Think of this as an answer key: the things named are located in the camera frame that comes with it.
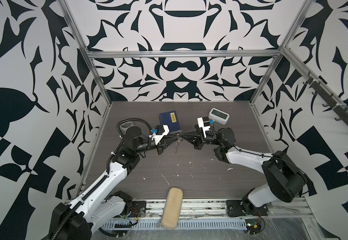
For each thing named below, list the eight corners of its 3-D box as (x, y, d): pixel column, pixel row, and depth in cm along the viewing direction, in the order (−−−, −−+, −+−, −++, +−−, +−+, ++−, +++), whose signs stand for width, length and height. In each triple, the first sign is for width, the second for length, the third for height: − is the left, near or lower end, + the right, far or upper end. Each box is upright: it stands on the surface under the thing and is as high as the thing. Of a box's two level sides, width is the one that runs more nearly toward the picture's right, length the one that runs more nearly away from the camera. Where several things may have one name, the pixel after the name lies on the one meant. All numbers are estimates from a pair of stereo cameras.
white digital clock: (206, 118, 114) (207, 114, 109) (209, 111, 118) (211, 106, 114) (225, 126, 109) (228, 121, 105) (228, 118, 114) (230, 113, 110)
